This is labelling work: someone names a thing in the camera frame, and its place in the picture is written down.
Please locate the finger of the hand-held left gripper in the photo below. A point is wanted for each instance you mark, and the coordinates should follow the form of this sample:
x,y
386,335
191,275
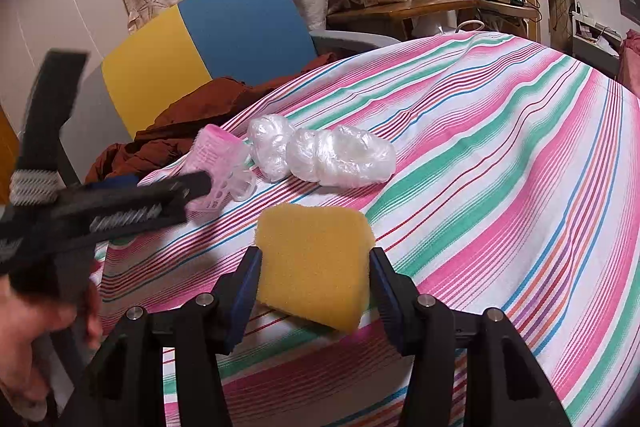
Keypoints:
x,y
140,219
160,188

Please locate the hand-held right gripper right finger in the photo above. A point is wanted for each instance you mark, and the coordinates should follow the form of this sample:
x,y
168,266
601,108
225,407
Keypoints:
x,y
387,302

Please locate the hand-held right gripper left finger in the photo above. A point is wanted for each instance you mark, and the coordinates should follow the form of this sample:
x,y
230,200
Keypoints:
x,y
245,297

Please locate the yellow sponge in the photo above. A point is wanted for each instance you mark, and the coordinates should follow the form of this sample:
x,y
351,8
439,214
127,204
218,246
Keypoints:
x,y
310,267

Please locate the person's left hand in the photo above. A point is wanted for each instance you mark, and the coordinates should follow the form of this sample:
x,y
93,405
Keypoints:
x,y
25,337

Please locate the wooden wardrobe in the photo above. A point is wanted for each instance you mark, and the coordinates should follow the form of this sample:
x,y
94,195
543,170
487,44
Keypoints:
x,y
6,147

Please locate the dark red jacket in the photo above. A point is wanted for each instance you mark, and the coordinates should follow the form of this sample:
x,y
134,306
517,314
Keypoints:
x,y
200,107

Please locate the clear plastic shower cap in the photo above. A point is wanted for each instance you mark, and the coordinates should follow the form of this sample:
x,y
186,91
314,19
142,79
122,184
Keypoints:
x,y
345,157
272,147

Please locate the striped pink green tablecloth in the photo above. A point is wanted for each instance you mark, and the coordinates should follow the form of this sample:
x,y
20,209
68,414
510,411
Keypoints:
x,y
500,157

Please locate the grey yellow blue chair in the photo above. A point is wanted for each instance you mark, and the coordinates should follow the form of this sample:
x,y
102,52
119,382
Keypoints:
x,y
240,22

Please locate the wooden desk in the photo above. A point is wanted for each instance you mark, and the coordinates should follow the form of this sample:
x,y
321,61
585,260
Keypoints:
x,y
400,9

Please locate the pink cloth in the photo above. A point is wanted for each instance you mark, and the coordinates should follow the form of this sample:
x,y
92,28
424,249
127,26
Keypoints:
x,y
631,62

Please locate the white shelf unit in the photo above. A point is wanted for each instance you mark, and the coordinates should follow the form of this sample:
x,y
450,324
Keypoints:
x,y
600,2

